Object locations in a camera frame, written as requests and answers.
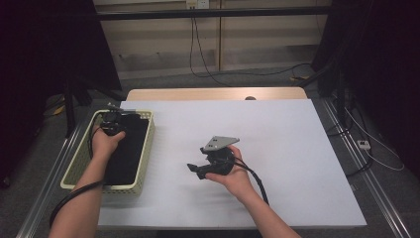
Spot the black floor cable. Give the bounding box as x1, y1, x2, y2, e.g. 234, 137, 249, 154
326, 125, 374, 179

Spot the pale yellow plastic basket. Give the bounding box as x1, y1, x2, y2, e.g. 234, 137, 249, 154
59, 108, 157, 198

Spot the black horizontal bar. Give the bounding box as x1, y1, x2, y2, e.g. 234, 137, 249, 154
97, 5, 331, 22

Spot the black wall cable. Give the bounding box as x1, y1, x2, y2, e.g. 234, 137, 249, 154
188, 17, 313, 79
193, 17, 232, 88

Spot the white wall socket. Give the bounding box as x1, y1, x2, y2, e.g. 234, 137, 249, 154
185, 0, 211, 10

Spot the aluminium floor rail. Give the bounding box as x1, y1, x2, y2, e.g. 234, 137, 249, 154
321, 98, 414, 238
16, 122, 85, 238

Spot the black metal stand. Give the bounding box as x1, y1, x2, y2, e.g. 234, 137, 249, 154
310, 59, 352, 129
62, 75, 127, 139

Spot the person's right hand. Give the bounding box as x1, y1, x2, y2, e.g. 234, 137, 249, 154
204, 145, 255, 203

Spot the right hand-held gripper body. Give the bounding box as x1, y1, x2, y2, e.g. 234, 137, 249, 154
199, 135, 241, 177

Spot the black cloth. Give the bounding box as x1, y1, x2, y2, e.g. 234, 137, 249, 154
103, 113, 151, 186

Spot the white floor cable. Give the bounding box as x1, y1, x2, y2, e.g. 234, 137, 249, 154
343, 107, 406, 173

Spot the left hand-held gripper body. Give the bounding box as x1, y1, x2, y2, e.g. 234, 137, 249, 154
99, 102, 137, 137

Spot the right hand-held gripper black cable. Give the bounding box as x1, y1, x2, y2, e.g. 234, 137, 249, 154
232, 157, 270, 206

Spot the dark curtain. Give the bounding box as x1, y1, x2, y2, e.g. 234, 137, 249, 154
0, 0, 122, 190
311, 0, 420, 180

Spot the person's left hand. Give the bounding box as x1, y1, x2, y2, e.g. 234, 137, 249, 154
90, 126, 127, 164

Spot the white board table cover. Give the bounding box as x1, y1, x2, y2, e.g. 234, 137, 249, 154
98, 98, 368, 231

